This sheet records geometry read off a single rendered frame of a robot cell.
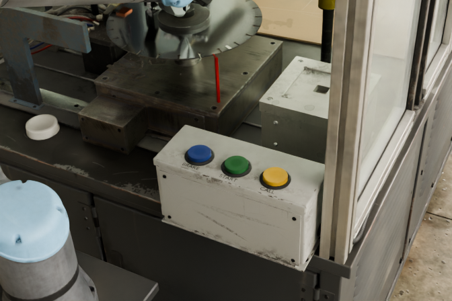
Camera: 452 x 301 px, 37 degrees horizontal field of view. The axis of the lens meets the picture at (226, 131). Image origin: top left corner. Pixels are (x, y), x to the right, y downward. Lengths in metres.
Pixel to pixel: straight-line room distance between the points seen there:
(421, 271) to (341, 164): 1.20
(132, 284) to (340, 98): 0.47
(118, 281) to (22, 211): 0.25
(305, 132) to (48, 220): 0.52
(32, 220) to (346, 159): 0.46
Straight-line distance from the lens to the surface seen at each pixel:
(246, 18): 1.45
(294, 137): 1.28
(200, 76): 1.44
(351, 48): 0.93
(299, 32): 1.80
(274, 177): 1.09
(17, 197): 1.01
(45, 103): 1.60
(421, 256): 2.25
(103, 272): 1.19
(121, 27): 1.45
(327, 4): 1.43
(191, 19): 1.43
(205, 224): 1.19
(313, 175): 1.11
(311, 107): 1.25
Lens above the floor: 1.62
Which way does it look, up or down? 37 degrees down
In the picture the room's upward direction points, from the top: 3 degrees counter-clockwise
